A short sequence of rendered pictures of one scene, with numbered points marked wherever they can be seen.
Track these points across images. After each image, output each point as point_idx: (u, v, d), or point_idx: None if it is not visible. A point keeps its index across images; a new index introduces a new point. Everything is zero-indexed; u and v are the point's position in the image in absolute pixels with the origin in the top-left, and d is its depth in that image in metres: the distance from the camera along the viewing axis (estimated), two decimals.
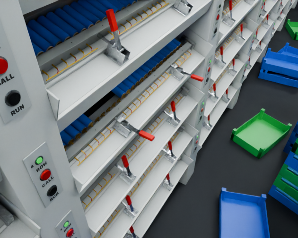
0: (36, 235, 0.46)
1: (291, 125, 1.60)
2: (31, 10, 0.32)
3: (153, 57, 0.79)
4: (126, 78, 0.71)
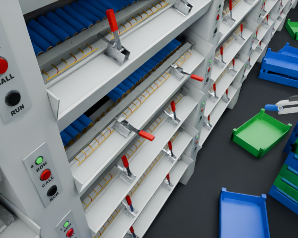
0: (36, 235, 0.46)
1: (291, 125, 1.60)
2: (31, 10, 0.32)
3: (153, 57, 0.79)
4: (126, 78, 0.71)
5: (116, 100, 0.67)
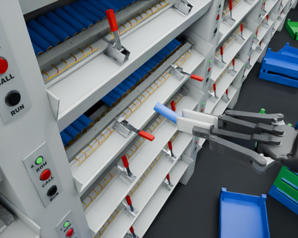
0: (36, 235, 0.46)
1: (291, 125, 1.60)
2: (31, 10, 0.32)
3: (153, 57, 0.79)
4: (126, 78, 0.71)
5: (116, 100, 0.67)
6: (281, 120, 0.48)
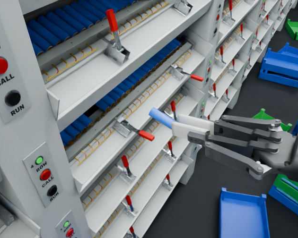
0: (36, 235, 0.46)
1: (291, 125, 1.60)
2: (31, 10, 0.32)
3: (153, 57, 0.79)
4: (126, 78, 0.71)
5: (116, 100, 0.67)
6: (278, 126, 0.47)
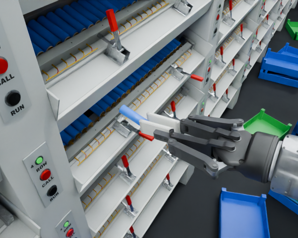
0: (36, 235, 0.46)
1: (291, 125, 1.60)
2: (31, 10, 0.32)
3: (153, 57, 0.79)
4: (126, 78, 0.71)
5: (116, 100, 0.67)
6: (241, 125, 0.48)
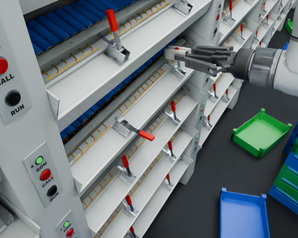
0: (36, 235, 0.46)
1: (291, 125, 1.60)
2: (31, 10, 0.32)
3: None
4: None
5: (111, 96, 0.67)
6: (216, 72, 0.67)
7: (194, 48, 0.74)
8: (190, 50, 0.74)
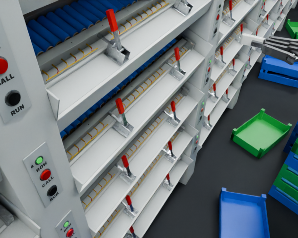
0: (36, 235, 0.46)
1: (291, 125, 1.60)
2: (31, 10, 0.32)
3: None
4: None
5: (111, 96, 0.67)
6: (293, 61, 0.76)
7: (268, 38, 0.83)
8: (265, 39, 0.83)
